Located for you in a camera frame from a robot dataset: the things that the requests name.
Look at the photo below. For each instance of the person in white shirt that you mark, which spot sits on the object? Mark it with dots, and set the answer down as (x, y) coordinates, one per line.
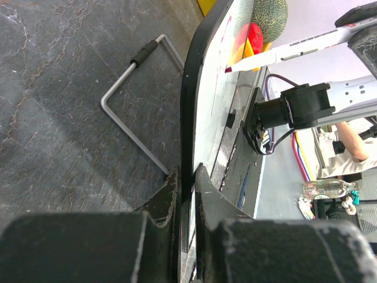
(356, 154)

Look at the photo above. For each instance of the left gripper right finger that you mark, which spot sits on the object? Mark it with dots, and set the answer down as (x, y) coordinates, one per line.
(232, 247)

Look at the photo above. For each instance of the yellow plastic fruit tray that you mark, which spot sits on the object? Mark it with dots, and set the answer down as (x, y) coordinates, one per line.
(250, 50)

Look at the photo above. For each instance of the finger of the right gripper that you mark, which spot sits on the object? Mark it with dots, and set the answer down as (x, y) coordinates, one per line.
(363, 44)
(357, 14)

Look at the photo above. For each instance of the whiteboard metal wire stand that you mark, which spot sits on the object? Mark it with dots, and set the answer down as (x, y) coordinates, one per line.
(143, 102)

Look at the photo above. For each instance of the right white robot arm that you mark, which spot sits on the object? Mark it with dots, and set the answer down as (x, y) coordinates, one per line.
(302, 106)

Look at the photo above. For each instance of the white whiteboard black frame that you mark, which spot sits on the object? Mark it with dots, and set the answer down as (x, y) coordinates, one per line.
(207, 92)

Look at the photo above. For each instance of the green netted melon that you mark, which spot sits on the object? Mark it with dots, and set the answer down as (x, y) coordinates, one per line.
(271, 17)

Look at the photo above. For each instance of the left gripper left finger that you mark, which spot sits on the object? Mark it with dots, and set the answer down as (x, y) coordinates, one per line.
(138, 246)

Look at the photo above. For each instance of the clear plastic bottle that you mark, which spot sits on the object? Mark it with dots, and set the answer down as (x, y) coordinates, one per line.
(328, 189)

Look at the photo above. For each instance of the magenta whiteboard marker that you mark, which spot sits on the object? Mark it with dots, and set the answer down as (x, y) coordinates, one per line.
(303, 47)

